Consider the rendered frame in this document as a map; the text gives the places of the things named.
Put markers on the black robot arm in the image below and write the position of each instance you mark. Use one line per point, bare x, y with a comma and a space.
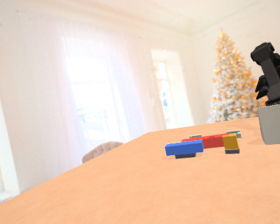
264, 56

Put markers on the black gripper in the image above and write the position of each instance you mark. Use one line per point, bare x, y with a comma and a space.
262, 87

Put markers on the orange rectangular block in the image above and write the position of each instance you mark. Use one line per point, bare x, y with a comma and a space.
230, 142

